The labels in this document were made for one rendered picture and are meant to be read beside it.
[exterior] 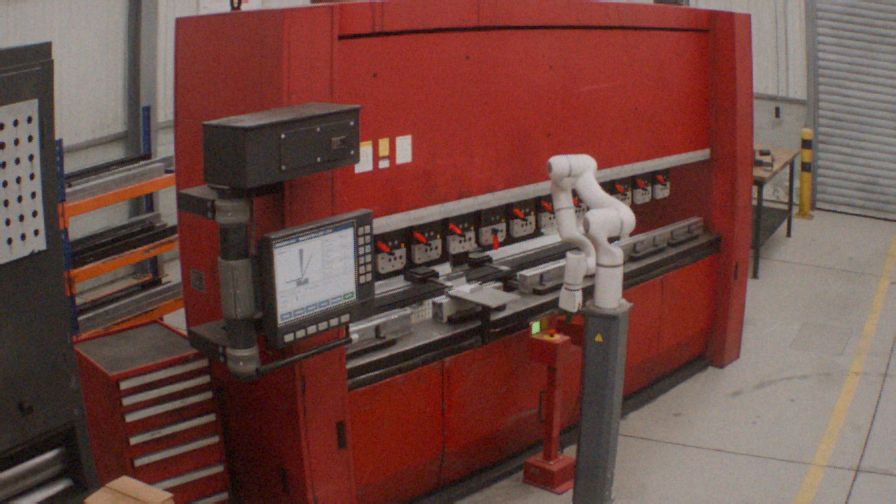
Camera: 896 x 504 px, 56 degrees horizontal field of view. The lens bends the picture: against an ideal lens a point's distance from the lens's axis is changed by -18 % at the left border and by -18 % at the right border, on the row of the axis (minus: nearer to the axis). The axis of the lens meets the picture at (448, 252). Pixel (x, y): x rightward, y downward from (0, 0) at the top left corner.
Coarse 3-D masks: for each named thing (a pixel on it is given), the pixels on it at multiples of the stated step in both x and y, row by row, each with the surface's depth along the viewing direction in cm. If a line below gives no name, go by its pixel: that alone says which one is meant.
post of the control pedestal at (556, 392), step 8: (552, 368) 461; (560, 368) 462; (552, 376) 462; (560, 376) 463; (552, 384) 463; (560, 384) 465; (552, 392) 464; (560, 392) 466; (552, 400) 465; (560, 400) 467; (552, 408) 466; (560, 408) 469; (552, 416) 466; (552, 424) 467; (544, 432) 472; (552, 432) 468; (544, 440) 473; (552, 440) 470; (544, 448) 474; (552, 448) 471; (544, 456) 475; (552, 456) 473
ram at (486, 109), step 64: (384, 64) 395; (448, 64) 419; (512, 64) 447; (576, 64) 479; (640, 64) 519; (704, 64) 569; (384, 128) 401; (448, 128) 426; (512, 128) 454; (576, 128) 487; (640, 128) 527; (704, 128) 578; (384, 192) 408; (448, 192) 433
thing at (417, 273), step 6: (414, 270) 468; (420, 270) 468; (426, 270) 468; (432, 270) 469; (408, 276) 468; (414, 276) 465; (420, 276) 463; (426, 276) 465; (432, 276) 468; (438, 276) 471; (414, 282) 466; (420, 282) 463; (426, 282) 466; (438, 282) 461; (444, 282) 460
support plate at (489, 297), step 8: (488, 288) 453; (456, 296) 444; (464, 296) 442; (472, 296) 442; (480, 296) 442; (488, 296) 442; (496, 296) 441; (504, 296) 441; (512, 296) 441; (520, 296) 441; (480, 304) 434; (488, 304) 431; (496, 304) 431
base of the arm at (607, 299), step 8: (600, 272) 417; (608, 272) 416; (616, 272) 415; (600, 280) 418; (608, 280) 416; (616, 280) 416; (600, 288) 418; (608, 288) 417; (616, 288) 417; (600, 296) 419; (608, 296) 418; (616, 296) 418; (592, 304) 425; (600, 304) 420; (608, 304) 419; (616, 304) 420; (624, 304) 424; (600, 312) 417; (608, 312) 416; (616, 312) 416
